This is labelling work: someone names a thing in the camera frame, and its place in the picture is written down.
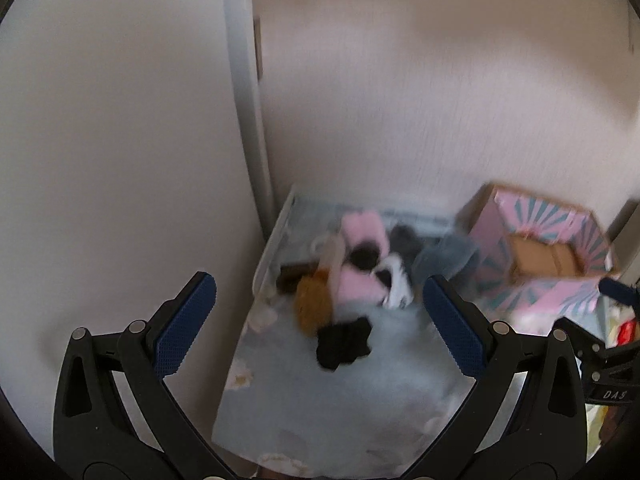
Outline white panda sock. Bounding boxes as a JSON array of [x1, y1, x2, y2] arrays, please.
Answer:
[[373, 252, 414, 310]]

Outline black sock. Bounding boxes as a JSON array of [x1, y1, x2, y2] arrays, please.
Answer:
[[316, 316, 372, 372]]

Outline grey fuzzy sock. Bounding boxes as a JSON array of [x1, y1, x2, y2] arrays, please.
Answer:
[[388, 223, 424, 270]]

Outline pink fuzzy sock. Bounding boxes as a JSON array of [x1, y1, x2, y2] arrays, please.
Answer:
[[335, 264, 388, 304], [341, 210, 390, 257]]

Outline red package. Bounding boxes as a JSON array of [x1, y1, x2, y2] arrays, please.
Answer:
[[616, 318, 639, 347]]

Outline pink patterned cardboard box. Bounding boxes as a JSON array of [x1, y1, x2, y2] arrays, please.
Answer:
[[468, 182, 620, 315]]

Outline blue floral cloth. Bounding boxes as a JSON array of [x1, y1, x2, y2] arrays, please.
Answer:
[[211, 197, 482, 479]]

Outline white tray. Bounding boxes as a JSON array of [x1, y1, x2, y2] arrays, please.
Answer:
[[252, 185, 456, 299]]

